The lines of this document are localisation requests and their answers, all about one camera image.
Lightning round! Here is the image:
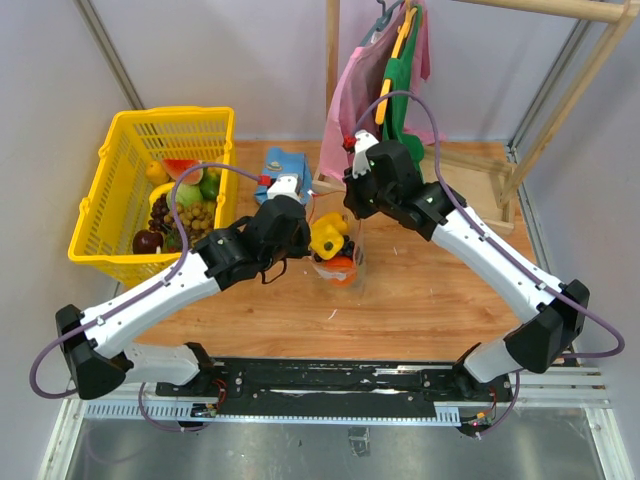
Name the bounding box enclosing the yellow bell pepper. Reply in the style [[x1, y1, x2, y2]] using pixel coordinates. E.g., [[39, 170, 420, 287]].
[[319, 212, 349, 235], [310, 223, 344, 261]]

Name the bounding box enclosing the clear zip bag orange zipper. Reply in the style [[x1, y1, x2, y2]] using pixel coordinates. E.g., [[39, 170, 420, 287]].
[[307, 191, 366, 291]]

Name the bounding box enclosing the black grape bunch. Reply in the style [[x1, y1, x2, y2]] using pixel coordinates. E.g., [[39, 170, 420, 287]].
[[337, 235, 356, 259]]

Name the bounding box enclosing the orange fruit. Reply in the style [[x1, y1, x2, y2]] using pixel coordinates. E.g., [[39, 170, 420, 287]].
[[320, 256, 357, 287]]

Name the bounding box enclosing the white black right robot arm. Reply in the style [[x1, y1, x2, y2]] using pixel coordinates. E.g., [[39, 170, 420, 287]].
[[343, 131, 590, 400]]

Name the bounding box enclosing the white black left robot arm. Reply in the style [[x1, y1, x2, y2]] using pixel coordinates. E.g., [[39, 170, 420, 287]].
[[56, 195, 310, 400]]

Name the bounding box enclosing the blue cartoon print cloth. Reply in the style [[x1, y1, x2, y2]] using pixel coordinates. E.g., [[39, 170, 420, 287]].
[[259, 147, 312, 206]]

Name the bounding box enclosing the green bell pepper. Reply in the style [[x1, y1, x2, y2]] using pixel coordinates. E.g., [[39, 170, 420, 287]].
[[199, 167, 221, 201]]

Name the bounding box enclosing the green grape bunch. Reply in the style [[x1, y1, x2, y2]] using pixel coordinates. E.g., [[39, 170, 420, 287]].
[[176, 200, 217, 246]]

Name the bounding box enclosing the pink hanging shirt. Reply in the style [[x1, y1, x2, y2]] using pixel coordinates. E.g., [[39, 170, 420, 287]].
[[318, 4, 444, 181]]

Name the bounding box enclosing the yellow clothes hanger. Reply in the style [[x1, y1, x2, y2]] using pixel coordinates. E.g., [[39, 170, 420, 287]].
[[374, 0, 421, 126]]

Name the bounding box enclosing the green hanging shirt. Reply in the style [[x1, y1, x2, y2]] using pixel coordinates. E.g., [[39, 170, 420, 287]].
[[375, 1, 431, 166]]

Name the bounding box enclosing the purple grape bunch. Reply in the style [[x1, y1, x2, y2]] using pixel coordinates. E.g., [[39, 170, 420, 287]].
[[148, 194, 174, 235]]

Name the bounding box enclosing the watermelon slice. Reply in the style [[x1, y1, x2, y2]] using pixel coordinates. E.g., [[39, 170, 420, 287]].
[[161, 158, 204, 185]]

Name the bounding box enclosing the yellow banana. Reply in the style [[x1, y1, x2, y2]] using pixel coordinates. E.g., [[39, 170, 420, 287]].
[[148, 182, 175, 206]]

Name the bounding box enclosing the dark red apple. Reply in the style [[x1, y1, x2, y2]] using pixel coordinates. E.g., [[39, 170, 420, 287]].
[[132, 229, 164, 255]]

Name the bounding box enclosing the yellow lemon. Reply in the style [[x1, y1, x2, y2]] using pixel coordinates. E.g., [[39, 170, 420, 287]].
[[145, 161, 170, 187]]

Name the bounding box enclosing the yellow plastic basket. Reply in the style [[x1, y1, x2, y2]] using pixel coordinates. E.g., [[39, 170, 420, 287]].
[[68, 106, 236, 287]]

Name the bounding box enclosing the grey clothes hanger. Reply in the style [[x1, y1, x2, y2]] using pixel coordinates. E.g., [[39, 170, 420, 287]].
[[359, 0, 403, 47]]

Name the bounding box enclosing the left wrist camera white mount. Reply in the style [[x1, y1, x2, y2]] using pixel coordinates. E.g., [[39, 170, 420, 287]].
[[258, 173, 304, 204]]

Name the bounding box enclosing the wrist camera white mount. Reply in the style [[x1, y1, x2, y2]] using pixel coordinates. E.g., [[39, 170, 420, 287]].
[[258, 173, 304, 204], [343, 130, 379, 178]]

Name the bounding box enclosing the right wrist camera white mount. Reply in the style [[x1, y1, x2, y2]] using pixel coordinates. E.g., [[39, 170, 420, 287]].
[[343, 130, 379, 178]]

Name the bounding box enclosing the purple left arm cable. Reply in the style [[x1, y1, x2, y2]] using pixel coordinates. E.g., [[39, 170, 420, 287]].
[[28, 162, 271, 434]]

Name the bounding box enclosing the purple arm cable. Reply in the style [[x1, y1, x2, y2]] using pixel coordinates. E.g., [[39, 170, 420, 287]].
[[353, 89, 626, 359], [28, 162, 271, 434]]

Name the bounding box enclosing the wooden clothes rack frame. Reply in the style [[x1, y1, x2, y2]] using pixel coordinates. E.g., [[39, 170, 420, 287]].
[[312, 0, 640, 239]]

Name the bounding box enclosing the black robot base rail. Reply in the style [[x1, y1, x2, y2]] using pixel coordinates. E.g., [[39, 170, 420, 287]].
[[150, 358, 520, 438]]

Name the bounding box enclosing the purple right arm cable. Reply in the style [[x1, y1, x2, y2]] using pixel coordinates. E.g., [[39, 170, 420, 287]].
[[353, 89, 626, 359]]

